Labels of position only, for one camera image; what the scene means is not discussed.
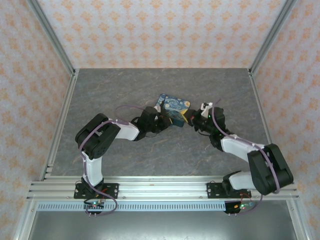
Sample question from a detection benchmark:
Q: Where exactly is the aluminium table side rail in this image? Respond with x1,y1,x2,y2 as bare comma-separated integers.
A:
248,68,286,181
39,68,80,181

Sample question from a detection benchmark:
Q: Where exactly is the aluminium cross beam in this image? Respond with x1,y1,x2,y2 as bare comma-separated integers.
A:
26,175,300,201

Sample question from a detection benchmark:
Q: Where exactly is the grey metal panel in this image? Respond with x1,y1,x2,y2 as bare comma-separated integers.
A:
26,211,299,240

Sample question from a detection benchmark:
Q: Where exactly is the aluminium upright frame post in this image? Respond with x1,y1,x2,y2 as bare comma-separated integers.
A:
26,0,76,76
248,0,299,76

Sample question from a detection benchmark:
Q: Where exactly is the controller board with LED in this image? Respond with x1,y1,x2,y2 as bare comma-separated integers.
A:
83,199,106,210
233,201,255,210

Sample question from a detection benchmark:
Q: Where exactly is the starry night print box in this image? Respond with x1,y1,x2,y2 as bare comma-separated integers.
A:
152,93,192,128

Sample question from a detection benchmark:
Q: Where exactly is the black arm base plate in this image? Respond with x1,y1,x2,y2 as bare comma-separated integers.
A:
73,182,120,200
206,182,252,200

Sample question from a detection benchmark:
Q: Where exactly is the grey slotted cable duct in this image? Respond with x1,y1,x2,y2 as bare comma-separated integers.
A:
36,201,284,212

